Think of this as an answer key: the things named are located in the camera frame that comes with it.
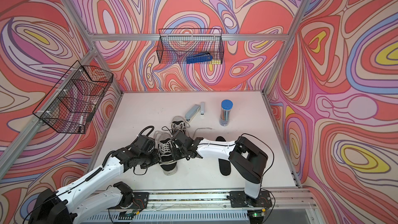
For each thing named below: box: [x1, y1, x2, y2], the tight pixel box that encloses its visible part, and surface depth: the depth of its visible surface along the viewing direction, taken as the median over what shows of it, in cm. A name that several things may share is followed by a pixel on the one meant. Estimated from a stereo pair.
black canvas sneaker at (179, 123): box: [171, 115, 191, 137], surface depth 100 cm
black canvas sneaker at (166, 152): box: [153, 130, 178, 176], surface depth 84 cm
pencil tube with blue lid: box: [219, 99, 234, 126], surface depth 90 cm
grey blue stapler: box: [184, 101, 205, 123], surface depth 107 cm
